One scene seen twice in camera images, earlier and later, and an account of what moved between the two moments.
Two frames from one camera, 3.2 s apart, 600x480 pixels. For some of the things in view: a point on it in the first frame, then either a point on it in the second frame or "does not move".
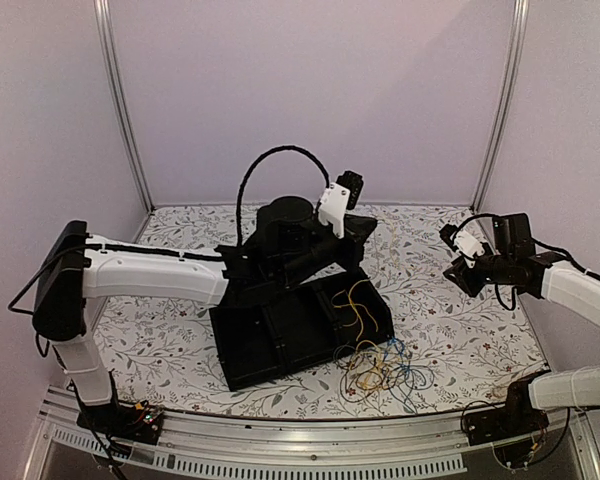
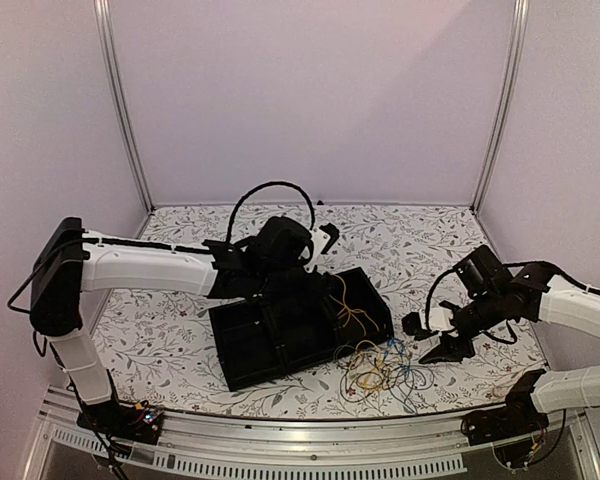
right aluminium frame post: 521,11 does not move
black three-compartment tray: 282,333 does not move
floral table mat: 452,351 does not move
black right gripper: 471,287 to 450,350
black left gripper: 353,226 to 317,293
